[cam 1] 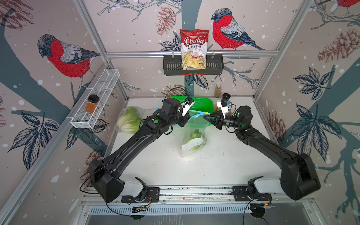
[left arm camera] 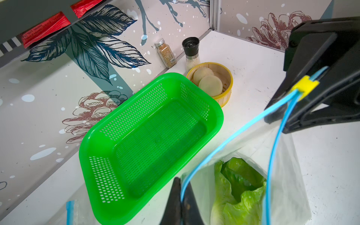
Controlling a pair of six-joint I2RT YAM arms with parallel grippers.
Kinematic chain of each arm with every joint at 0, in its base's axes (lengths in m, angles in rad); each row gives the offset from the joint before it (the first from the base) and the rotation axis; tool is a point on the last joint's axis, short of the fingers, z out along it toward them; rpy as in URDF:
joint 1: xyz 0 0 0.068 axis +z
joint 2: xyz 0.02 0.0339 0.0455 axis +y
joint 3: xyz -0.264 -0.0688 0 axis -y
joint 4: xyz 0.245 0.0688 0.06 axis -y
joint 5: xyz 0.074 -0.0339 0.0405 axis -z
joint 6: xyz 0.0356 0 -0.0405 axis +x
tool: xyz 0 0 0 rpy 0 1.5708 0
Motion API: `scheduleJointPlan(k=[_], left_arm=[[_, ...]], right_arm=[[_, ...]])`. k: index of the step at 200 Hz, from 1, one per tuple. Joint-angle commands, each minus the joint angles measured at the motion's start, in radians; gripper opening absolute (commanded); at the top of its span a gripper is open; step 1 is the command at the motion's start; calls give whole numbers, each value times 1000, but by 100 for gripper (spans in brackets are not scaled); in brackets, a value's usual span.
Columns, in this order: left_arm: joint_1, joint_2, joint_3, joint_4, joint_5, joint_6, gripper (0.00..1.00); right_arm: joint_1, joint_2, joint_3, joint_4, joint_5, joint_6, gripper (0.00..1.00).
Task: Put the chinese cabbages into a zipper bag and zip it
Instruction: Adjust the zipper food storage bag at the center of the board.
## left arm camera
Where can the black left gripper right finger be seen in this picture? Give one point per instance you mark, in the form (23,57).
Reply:
(191,212)

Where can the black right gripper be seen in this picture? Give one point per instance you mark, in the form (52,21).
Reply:
(317,36)

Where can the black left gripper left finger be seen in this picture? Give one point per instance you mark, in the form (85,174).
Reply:
(173,211)

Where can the small chinese cabbage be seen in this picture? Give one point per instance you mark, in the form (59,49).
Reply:
(239,191)

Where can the clear zipper bag blue seal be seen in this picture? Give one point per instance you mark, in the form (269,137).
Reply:
(76,211)

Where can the red cassava chips bag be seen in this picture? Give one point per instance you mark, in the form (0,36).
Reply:
(56,22)

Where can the green plastic basket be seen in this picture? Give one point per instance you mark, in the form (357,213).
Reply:
(131,154)

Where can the white bun front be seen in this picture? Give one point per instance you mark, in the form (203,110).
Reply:
(211,85)

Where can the white bun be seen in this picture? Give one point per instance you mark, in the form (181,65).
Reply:
(201,73)
(211,85)

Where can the white bun back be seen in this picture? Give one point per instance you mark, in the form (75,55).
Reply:
(201,73)

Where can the black top pepper grinder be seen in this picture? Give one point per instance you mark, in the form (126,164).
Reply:
(191,49)

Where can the glass spice shaker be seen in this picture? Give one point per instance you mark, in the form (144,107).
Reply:
(165,53)

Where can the black hanging wall basket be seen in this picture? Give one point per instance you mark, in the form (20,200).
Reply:
(18,17)

